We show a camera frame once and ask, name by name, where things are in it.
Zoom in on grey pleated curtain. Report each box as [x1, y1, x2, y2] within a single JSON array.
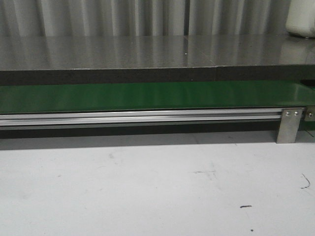
[[0, 0, 290, 37]]

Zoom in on aluminium conveyor side rail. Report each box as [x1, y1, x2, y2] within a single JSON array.
[[0, 108, 282, 127]]

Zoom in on green conveyor belt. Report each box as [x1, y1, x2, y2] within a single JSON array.
[[0, 81, 315, 114]]

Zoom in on steel slotted end plate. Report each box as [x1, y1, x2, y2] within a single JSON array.
[[304, 105, 315, 122]]

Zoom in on steel conveyor support bracket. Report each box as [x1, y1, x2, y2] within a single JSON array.
[[276, 108, 303, 144]]

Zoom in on white plastic container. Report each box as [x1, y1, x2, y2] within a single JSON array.
[[285, 0, 315, 38]]

